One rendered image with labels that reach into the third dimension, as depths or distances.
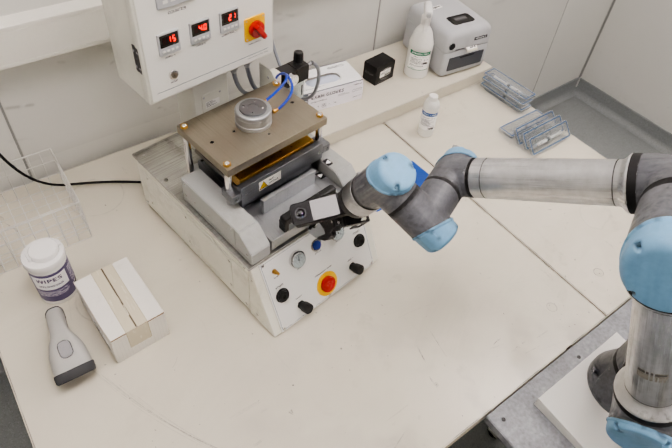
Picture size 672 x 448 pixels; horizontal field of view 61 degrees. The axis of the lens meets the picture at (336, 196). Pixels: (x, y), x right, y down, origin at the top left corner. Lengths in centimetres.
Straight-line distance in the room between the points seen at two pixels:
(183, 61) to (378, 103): 80
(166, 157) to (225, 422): 63
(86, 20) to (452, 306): 110
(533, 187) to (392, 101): 95
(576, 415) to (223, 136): 93
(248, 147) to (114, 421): 60
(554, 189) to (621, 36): 251
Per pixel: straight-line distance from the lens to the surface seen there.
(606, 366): 137
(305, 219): 111
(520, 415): 134
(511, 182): 103
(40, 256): 136
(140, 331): 129
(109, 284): 135
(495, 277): 151
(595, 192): 99
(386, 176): 95
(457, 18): 204
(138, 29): 116
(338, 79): 184
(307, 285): 132
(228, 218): 120
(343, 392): 127
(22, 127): 167
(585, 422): 136
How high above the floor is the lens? 190
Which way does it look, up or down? 46 degrees down
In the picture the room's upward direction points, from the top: 6 degrees clockwise
